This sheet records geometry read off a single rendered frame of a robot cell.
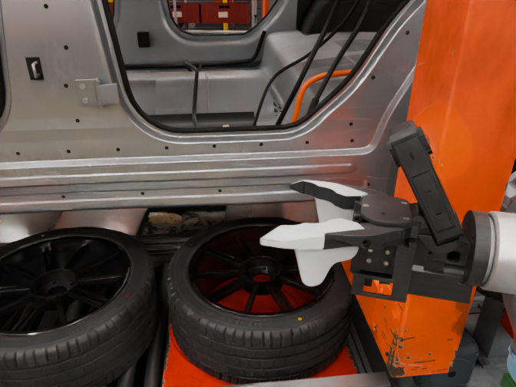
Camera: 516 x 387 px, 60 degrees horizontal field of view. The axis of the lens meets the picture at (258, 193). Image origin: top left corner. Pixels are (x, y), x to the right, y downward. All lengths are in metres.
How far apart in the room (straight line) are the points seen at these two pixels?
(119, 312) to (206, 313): 0.26
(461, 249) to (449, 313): 0.70
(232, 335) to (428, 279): 0.95
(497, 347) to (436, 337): 0.62
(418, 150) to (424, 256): 0.11
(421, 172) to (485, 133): 0.51
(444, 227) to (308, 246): 0.13
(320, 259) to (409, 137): 0.13
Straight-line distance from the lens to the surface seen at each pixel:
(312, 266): 0.41
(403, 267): 0.44
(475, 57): 0.86
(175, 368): 1.58
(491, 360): 1.81
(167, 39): 3.03
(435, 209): 0.43
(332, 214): 0.51
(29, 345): 1.45
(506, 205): 1.20
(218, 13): 4.97
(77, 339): 1.42
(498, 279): 0.45
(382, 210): 0.44
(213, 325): 1.37
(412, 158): 0.42
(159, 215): 2.88
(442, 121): 0.88
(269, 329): 1.35
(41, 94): 1.39
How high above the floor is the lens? 1.46
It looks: 29 degrees down
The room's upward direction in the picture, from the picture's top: straight up
